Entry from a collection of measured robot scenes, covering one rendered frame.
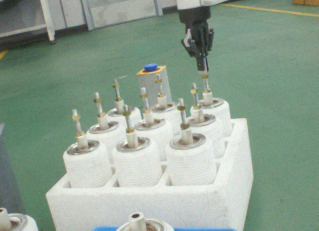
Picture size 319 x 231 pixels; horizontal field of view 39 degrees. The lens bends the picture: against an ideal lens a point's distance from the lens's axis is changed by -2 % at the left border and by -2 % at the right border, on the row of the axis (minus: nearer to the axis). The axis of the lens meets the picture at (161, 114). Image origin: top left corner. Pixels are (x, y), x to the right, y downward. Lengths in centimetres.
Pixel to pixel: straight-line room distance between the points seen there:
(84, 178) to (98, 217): 9
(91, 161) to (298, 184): 55
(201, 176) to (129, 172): 15
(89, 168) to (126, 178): 9
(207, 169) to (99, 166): 23
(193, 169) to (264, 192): 36
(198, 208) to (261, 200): 32
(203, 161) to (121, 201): 19
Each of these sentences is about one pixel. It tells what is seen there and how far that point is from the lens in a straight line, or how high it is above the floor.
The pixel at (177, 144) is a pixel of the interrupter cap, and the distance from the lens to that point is 91.
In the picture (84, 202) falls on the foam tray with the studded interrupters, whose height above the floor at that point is 16.
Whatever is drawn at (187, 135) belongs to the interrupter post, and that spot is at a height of 27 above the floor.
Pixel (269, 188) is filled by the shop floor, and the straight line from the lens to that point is 123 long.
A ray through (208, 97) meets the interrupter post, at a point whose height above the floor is 27.
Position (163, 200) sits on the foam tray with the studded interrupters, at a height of 16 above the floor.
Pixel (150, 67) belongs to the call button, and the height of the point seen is 33.
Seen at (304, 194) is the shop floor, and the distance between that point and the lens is 119.
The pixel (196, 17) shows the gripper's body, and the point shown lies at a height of 47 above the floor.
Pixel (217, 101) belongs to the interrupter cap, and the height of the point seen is 25.
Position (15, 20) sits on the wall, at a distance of 602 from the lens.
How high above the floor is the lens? 59
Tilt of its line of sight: 18 degrees down
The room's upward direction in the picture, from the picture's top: 11 degrees counter-clockwise
